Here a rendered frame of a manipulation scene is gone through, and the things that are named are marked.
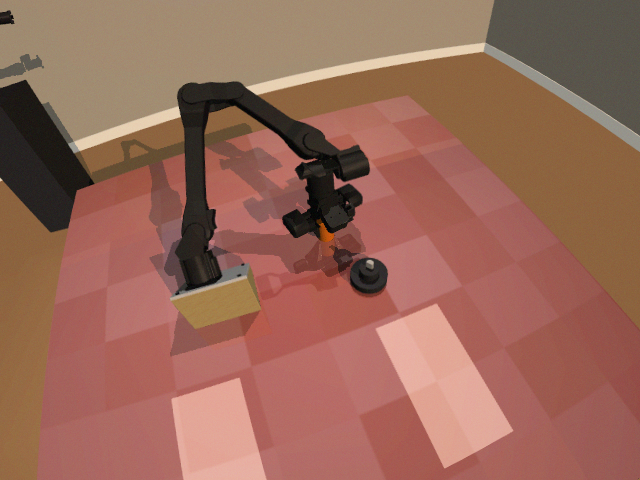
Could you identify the orange knob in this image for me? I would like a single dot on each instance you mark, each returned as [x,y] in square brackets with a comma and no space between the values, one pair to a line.
[325,236]

